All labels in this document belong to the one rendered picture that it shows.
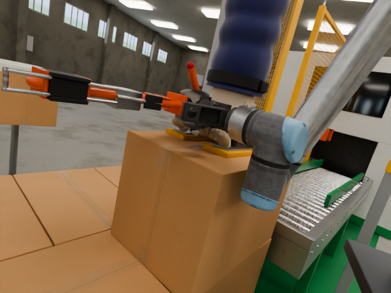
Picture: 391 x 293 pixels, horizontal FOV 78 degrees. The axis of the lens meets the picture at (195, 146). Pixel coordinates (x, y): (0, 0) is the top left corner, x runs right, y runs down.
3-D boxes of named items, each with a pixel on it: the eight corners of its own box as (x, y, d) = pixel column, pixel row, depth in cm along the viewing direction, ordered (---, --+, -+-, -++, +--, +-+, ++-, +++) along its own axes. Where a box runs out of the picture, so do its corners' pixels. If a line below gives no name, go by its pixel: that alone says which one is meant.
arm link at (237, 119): (237, 145, 56) (249, 104, 54) (221, 138, 59) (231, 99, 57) (255, 145, 63) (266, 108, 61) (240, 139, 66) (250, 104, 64)
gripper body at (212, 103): (209, 124, 73) (242, 136, 66) (191, 123, 67) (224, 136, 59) (216, 100, 72) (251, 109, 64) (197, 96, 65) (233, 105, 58)
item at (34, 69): (73, 97, 54) (76, 74, 53) (88, 104, 49) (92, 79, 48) (29, 91, 47) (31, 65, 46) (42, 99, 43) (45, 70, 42)
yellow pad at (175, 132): (216, 134, 118) (219, 124, 117) (233, 140, 112) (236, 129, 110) (164, 132, 92) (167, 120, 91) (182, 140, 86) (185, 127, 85)
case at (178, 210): (205, 200, 137) (223, 132, 128) (271, 238, 113) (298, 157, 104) (110, 232, 90) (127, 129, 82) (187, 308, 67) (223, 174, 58)
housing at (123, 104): (125, 105, 63) (128, 88, 62) (141, 111, 59) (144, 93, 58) (100, 102, 58) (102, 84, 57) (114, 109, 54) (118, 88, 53)
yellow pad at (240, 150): (250, 146, 106) (253, 135, 105) (271, 154, 100) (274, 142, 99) (201, 149, 80) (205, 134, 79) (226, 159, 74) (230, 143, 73)
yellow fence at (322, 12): (291, 195, 348) (342, 43, 302) (298, 197, 342) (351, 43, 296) (251, 213, 261) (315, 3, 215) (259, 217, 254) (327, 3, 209)
